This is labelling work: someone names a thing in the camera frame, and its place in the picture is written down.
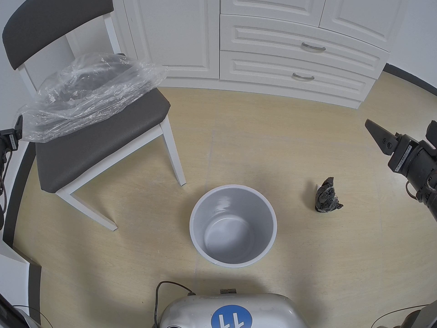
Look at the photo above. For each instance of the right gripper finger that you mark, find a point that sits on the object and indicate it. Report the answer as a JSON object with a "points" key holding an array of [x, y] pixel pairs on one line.
{"points": [[384, 140]]}

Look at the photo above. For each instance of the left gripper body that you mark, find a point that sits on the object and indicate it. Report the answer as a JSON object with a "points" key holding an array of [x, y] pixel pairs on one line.
{"points": [[6, 145]]}

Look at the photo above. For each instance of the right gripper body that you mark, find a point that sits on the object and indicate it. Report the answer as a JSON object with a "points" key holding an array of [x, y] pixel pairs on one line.
{"points": [[418, 162]]}

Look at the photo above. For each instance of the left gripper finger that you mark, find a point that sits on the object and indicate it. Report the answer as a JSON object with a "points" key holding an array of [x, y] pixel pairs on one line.
{"points": [[18, 128]]}

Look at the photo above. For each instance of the clear plastic bag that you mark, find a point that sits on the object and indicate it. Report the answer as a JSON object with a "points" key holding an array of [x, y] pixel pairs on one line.
{"points": [[88, 94]]}

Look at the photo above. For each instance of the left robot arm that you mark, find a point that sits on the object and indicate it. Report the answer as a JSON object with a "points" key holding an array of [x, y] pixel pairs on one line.
{"points": [[5, 311]]}

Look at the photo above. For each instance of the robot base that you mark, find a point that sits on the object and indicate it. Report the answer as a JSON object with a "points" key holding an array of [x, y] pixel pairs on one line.
{"points": [[266, 311]]}

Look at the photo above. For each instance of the white trash bin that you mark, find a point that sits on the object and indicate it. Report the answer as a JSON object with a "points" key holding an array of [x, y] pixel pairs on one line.
{"points": [[235, 227]]}

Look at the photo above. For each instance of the white chair grey seat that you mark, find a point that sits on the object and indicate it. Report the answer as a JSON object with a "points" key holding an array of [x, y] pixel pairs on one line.
{"points": [[102, 138]]}

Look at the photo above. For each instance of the white wardrobe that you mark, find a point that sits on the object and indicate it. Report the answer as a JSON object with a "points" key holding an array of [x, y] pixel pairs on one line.
{"points": [[273, 29]]}

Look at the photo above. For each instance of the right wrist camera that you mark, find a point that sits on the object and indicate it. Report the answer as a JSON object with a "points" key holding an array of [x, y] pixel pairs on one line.
{"points": [[433, 135]]}

